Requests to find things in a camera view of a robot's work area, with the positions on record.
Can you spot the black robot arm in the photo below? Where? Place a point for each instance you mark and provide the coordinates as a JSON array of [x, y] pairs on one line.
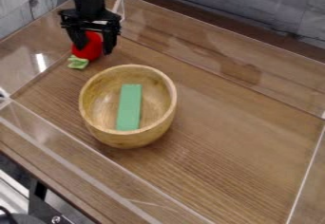
[[89, 16]]

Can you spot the red plush strawberry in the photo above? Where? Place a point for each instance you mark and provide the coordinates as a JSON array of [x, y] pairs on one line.
[[85, 55]]

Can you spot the wooden bowl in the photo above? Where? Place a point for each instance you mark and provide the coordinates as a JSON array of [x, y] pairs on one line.
[[99, 100]]

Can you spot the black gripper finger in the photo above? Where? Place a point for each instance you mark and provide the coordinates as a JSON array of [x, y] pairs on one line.
[[109, 35], [77, 36]]

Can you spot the black metal table leg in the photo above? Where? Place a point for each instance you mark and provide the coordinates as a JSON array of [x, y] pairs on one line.
[[49, 208]]

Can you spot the clear acrylic corner bracket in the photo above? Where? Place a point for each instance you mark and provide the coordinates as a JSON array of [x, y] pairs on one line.
[[117, 9]]

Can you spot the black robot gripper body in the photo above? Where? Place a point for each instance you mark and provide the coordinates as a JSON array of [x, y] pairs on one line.
[[104, 21]]

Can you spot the green rectangular block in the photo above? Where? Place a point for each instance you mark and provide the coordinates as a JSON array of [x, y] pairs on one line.
[[128, 107]]

